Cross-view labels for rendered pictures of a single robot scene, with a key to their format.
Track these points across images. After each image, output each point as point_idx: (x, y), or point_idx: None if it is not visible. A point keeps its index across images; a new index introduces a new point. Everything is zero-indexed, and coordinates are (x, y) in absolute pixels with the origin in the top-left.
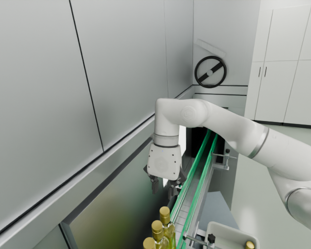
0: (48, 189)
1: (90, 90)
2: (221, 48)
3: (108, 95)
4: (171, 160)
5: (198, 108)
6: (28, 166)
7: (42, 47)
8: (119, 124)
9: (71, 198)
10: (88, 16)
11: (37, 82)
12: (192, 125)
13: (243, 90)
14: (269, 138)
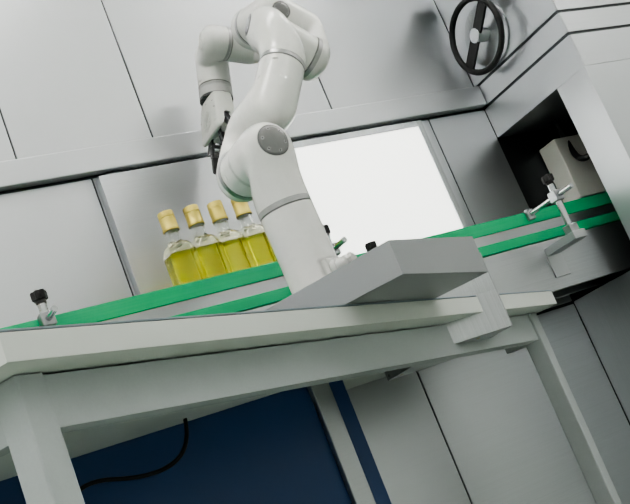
0: (83, 145)
1: (128, 71)
2: None
3: (156, 78)
4: (211, 107)
5: (204, 28)
6: (67, 119)
7: (79, 38)
8: (179, 114)
9: (103, 156)
10: (123, 11)
11: (74, 61)
12: (206, 48)
13: (555, 27)
14: (241, 10)
